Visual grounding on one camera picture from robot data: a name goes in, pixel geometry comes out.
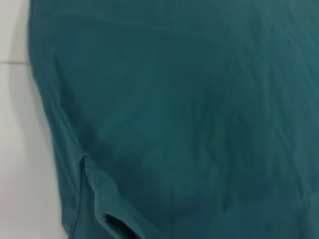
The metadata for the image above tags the teal blue t-shirt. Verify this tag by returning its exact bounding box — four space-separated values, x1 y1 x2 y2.
27 0 319 239

